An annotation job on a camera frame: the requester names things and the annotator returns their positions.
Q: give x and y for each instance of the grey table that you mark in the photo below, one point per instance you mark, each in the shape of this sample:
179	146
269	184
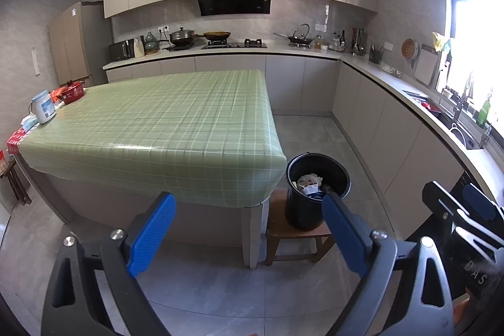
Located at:
157	218

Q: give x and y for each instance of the beige refrigerator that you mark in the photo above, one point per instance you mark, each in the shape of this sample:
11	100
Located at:
75	44

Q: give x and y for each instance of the white dish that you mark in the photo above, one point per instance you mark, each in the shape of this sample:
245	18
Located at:
390	71

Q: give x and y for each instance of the red packets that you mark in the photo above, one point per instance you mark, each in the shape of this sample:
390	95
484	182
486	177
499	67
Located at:
15	141

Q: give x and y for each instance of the black induction cooker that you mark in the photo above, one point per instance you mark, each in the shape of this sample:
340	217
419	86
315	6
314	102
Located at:
179	48

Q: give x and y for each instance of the yellow hanging cloth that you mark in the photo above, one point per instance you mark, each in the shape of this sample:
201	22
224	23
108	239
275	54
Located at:
441	40

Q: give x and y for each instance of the black chopstick holder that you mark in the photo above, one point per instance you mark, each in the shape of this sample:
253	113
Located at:
376	55

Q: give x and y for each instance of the blue tissue pack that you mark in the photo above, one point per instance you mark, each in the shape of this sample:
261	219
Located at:
28	124

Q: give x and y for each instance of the white jar blue label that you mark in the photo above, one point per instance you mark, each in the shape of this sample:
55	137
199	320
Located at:
43	107

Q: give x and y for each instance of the red cooking pot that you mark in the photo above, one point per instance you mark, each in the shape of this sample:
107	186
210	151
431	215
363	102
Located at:
73	94

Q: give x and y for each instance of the white jug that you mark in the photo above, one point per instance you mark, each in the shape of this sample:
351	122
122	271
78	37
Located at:
139	48

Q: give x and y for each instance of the white cutting board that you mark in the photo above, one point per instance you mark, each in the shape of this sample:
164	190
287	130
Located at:
426	66

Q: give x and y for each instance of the red bowl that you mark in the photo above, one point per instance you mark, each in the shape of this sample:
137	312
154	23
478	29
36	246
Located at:
430	107

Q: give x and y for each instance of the wok with lid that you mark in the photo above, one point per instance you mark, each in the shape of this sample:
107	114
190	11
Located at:
182	37

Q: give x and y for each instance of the kitchen sink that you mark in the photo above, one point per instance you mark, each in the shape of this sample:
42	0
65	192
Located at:
453	123

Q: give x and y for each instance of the black bucket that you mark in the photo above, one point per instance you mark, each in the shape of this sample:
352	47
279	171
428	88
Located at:
299	214

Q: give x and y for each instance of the blue paper bowl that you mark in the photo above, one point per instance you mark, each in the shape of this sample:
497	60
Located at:
318	196

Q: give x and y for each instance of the white wall paper strip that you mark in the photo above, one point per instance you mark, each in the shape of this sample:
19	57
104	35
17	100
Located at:
36	62

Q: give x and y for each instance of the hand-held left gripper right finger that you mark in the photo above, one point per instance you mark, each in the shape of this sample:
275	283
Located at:
346	233

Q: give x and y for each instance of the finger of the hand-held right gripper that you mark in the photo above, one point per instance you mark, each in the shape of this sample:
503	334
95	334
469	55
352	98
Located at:
478	202
437	200

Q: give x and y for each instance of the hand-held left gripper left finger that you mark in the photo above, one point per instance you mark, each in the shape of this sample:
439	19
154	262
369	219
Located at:
151	233

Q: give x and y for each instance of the black microwave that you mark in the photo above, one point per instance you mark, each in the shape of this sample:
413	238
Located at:
120	50

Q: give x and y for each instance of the dark wooden stool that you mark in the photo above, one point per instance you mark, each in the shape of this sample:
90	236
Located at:
17	182

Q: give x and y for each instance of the light wooden stool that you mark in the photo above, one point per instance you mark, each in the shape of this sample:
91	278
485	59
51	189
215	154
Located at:
291	233

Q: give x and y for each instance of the metal utensil holder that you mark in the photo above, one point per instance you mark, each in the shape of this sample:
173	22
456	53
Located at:
357	42

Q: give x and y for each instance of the person's right hand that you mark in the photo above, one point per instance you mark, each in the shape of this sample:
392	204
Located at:
460	314

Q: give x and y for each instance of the sink faucet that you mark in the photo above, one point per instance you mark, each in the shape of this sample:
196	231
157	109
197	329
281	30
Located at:
460	103

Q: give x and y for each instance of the cluster of seasoning bottles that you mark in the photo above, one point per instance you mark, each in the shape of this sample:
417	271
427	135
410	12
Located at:
332	42

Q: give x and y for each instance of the frying pan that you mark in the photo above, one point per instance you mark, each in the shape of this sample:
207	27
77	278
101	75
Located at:
217	35

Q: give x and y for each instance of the black gas stove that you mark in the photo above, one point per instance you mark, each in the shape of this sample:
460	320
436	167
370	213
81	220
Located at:
236	44

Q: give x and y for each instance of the red white carton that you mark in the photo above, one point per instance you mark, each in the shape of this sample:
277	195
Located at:
310	189

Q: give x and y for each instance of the round bamboo lid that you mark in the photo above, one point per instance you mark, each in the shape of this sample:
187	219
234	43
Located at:
409	48

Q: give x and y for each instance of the white plastic bag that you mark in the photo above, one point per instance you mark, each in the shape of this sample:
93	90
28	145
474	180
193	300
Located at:
310	179

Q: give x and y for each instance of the window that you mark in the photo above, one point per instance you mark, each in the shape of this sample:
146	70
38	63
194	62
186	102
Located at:
472	25

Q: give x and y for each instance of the green bottle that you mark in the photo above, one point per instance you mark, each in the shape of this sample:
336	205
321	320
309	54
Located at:
484	113

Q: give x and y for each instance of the green checked tablecloth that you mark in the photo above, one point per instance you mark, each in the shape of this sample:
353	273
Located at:
157	123

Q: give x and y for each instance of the green ceramic vase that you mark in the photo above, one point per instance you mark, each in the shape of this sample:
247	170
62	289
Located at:
151	44

